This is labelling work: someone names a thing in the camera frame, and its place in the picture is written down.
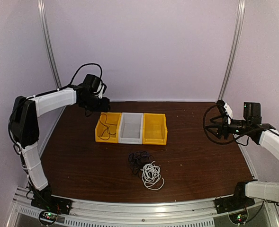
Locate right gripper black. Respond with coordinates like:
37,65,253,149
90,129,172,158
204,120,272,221
205,114,251,140

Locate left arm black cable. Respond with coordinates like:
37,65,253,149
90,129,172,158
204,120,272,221
68,62,103,88

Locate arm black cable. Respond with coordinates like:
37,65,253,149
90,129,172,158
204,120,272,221
202,104,239,145
68,62,103,88

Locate circuit board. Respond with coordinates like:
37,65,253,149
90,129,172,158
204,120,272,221
38,210,58,225
229,213,248,224

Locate yellow bin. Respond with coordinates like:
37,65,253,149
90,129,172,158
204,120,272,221
95,112,122,143
143,113,168,146

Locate white bin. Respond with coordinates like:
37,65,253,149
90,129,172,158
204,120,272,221
118,112,144,145

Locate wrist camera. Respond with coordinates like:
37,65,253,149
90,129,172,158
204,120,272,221
97,83,107,99
216,100,233,125

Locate frame post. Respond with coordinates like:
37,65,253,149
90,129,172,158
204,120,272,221
36,0,68,107
218,0,246,100

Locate left circuit board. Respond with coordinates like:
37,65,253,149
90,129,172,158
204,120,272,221
38,210,58,225

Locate thick black cable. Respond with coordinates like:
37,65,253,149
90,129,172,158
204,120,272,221
128,150,155,178

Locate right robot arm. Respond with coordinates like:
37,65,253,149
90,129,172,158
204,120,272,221
202,100,279,209

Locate right frame post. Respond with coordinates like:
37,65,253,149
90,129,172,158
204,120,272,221
218,0,246,100

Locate aluminium front rail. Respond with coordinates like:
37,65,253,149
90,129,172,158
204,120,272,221
4,188,279,227

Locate white cable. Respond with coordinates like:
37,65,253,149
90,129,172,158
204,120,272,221
140,160,165,191

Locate left frame post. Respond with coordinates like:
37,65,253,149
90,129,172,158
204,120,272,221
36,0,68,107

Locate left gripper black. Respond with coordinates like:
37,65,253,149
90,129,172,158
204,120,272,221
82,94,110,113

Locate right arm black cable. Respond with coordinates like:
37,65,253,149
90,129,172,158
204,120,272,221
202,104,239,145

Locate purple cable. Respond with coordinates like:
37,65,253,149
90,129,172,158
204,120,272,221
127,151,144,171

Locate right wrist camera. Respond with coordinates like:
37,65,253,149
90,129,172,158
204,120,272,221
216,100,233,125

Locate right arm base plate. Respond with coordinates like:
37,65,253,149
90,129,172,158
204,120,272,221
214,196,255,214

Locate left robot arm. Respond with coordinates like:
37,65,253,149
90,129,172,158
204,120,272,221
8,74,110,210

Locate right circuit board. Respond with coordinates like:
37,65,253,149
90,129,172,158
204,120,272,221
229,213,248,224

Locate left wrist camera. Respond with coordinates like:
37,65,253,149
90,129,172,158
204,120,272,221
97,83,107,99

